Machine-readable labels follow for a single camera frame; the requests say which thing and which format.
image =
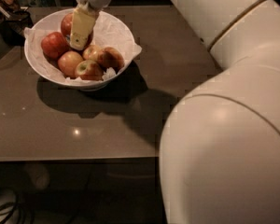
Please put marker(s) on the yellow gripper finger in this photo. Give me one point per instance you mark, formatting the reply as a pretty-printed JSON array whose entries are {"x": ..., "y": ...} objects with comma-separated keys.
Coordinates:
[{"x": 83, "y": 21}]

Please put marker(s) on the red apple with sticker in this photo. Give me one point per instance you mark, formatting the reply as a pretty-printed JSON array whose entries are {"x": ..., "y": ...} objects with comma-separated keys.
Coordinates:
[{"x": 66, "y": 25}]

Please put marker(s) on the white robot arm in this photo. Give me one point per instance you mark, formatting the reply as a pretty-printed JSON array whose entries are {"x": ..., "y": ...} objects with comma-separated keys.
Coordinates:
[{"x": 220, "y": 147}]

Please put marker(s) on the yellow-red apple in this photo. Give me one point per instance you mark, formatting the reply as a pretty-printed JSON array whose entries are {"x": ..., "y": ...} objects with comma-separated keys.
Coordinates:
[
  {"x": 91, "y": 52},
  {"x": 89, "y": 70},
  {"x": 68, "y": 63}
]

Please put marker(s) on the red apple far left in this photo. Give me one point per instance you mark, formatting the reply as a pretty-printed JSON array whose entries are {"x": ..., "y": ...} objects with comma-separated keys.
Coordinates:
[{"x": 54, "y": 45}]

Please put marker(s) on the red apple right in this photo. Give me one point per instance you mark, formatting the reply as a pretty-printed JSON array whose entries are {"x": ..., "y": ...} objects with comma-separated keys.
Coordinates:
[{"x": 110, "y": 57}]

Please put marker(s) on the yellow-red apple front left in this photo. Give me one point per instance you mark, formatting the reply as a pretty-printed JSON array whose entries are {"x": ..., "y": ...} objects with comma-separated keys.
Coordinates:
[{"x": 68, "y": 63}]

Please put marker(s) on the yellow-red apple front centre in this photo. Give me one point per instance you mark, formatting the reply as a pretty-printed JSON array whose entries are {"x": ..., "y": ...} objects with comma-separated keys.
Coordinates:
[{"x": 89, "y": 70}]

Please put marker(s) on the white bowl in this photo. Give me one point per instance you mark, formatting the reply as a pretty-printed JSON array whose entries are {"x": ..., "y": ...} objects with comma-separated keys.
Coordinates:
[{"x": 37, "y": 64}]

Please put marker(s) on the white tissue paper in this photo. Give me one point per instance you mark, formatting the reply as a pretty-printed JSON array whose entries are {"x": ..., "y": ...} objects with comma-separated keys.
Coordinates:
[{"x": 115, "y": 31}]

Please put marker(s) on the dark bag on chair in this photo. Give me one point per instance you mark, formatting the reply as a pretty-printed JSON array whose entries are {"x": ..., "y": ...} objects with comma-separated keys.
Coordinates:
[{"x": 15, "y": 21}]

